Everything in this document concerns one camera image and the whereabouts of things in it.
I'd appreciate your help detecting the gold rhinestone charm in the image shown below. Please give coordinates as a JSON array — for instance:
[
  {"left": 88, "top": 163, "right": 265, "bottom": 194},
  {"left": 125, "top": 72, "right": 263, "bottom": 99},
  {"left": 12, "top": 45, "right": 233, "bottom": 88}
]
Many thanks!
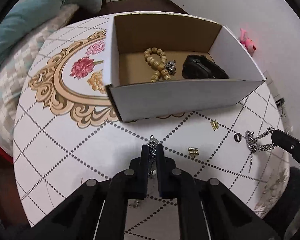
[{"left": 188, "top": 147, "right": 199, "bottom": 159}]

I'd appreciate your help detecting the silver chain bracelet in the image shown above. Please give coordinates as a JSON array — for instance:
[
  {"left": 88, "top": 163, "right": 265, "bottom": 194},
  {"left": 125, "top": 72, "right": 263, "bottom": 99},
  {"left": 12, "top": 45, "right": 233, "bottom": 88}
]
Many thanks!
[{"left": 146, "top": 134, "right": 161, "bottom": 179}]

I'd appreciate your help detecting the silver chain necklace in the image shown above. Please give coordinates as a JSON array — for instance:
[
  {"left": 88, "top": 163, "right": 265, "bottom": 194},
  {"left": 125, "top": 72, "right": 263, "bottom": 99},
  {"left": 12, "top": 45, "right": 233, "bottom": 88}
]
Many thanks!
[{"left": 244, "top": 127, "right": 278, "bottom": 173}]

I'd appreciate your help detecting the gold letter charm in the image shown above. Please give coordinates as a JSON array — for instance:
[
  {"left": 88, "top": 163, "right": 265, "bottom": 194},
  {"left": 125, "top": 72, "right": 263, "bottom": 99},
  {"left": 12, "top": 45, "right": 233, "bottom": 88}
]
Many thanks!
[{"left": 210, "top": 120, "right": 219, "bottom": 131}]

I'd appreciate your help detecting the wooden bead bracelet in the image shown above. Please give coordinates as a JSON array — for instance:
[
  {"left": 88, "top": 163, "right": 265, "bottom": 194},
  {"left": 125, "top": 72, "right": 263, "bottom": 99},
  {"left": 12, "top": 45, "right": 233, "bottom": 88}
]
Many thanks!
[{"left": 143, "top": 47, "right": 177, "bottom": 82}]

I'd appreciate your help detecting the black smart watch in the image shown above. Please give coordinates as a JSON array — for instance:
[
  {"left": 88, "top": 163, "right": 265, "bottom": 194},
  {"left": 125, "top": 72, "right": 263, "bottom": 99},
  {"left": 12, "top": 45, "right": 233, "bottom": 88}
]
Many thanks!
[{"left": 182, "top": 55, "right": 229, "bottom": 79}]

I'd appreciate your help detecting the white patterned tablecloth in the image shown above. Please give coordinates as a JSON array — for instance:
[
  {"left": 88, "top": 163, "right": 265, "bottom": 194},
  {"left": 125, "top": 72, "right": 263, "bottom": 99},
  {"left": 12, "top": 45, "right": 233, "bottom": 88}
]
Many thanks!
[{"left": 13, "top": 12, "right": 290, "bottom": 239}]

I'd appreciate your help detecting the white cardboard box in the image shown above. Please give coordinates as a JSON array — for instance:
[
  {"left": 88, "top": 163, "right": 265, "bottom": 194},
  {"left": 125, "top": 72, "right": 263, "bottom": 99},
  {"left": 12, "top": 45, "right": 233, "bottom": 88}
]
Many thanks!
[{"left": 103, "top": 11, "right": 264, "bottom": 122}]

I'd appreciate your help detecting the pink panther plush toy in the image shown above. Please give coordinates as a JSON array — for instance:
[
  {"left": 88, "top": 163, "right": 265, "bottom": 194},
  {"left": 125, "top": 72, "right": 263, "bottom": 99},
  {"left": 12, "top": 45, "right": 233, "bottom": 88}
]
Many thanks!
[{"left": 239, "top": 28, "right": 256, "bottom": 55}]

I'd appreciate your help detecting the checkered bed sheet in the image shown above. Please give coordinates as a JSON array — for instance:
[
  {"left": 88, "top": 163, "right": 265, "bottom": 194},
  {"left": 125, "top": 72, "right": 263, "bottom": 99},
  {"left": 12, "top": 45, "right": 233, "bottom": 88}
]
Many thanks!
[{"left": 0, "top": 4, "right": 79, "bottom": 156}]

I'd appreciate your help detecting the teal duvet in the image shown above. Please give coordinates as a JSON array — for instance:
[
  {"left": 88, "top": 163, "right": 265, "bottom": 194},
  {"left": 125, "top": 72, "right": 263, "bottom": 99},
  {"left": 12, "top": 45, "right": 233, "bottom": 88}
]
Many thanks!
[{"left": 0, "top": 0, "right": 102, "bottom": 65}]

